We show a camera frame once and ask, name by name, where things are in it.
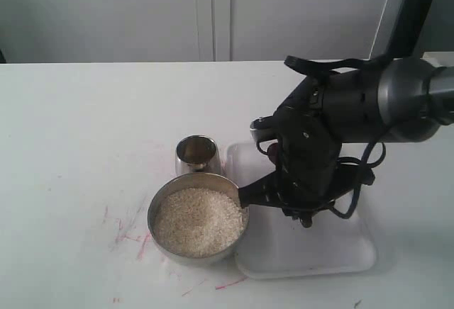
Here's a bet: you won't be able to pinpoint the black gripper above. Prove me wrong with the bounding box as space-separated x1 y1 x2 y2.
238 107 375 208

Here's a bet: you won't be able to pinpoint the brown wooden spoon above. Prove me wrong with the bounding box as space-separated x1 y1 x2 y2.
267 142 279 165

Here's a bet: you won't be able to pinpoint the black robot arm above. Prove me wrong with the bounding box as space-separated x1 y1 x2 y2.
239 55 453 216

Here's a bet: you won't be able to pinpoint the white uncooked rice grains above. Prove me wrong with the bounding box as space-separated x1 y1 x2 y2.
153 188 246 258

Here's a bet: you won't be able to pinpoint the large steel rice bowl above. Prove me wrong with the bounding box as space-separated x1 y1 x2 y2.
147 172 249 266

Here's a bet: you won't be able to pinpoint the small steel cup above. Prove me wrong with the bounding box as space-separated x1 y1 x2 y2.
175 135 221 176

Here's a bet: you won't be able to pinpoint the white rectangular plastic tray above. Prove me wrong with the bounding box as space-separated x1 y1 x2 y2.
225 140 377 281

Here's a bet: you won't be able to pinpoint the white cabinet doors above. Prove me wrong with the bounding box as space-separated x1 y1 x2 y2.
1 0 403 63

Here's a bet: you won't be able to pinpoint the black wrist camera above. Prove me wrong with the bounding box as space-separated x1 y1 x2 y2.
250 115 284 144

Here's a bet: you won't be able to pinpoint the dark vertical post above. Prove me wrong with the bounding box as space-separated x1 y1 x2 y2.
382 0 453 57

